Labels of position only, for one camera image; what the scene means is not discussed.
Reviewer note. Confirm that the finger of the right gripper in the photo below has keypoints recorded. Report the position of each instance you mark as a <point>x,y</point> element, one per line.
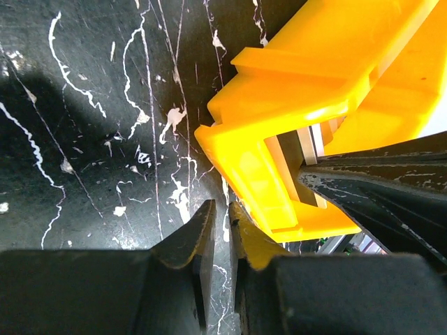
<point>400,217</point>
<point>419,164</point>

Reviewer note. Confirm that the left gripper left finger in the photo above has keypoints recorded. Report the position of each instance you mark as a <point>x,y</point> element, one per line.
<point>162,290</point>

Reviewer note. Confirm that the stack of cards in box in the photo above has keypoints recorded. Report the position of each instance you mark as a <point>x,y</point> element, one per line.
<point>298,148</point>

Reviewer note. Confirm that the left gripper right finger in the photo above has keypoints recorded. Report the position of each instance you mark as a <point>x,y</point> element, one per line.
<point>280,292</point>

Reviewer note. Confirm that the orange card box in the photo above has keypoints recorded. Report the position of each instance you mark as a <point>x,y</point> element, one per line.
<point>362,74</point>

